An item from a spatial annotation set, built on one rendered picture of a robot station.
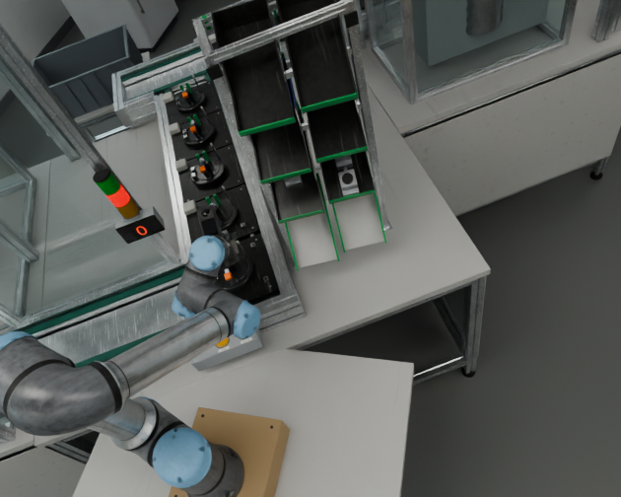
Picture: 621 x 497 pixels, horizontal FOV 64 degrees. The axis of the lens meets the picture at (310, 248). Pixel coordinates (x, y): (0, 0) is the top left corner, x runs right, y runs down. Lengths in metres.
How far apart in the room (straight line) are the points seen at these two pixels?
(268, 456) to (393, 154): 1.17
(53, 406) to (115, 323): 0.92
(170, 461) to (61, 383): 0.40
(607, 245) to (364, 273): 1.51
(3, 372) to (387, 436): 0.91
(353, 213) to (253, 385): 0.59
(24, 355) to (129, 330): 0.82
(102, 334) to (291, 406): 0.69
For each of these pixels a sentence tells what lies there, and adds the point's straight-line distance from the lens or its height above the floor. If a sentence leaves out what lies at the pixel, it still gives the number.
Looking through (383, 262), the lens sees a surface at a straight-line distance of 1.65.
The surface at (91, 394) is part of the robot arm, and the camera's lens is 0.90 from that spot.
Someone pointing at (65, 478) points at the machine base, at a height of 0.50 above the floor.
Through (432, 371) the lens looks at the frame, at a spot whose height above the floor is 0.18.
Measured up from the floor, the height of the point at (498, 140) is 0.58.
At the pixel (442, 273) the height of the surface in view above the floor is 0.86.
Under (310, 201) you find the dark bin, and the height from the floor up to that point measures 1.21.
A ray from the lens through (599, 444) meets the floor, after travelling 2.37.
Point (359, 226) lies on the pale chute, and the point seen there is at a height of 1.03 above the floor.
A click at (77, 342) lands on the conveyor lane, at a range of 1.85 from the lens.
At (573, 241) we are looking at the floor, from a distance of 2.80.
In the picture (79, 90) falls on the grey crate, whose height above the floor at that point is 0.77.
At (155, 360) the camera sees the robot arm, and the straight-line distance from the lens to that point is 0.96.
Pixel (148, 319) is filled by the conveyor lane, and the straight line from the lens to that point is 1.74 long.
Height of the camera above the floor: 2.22
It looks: 52 degrees down
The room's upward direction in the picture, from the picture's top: 21 degrees counter-clockwise
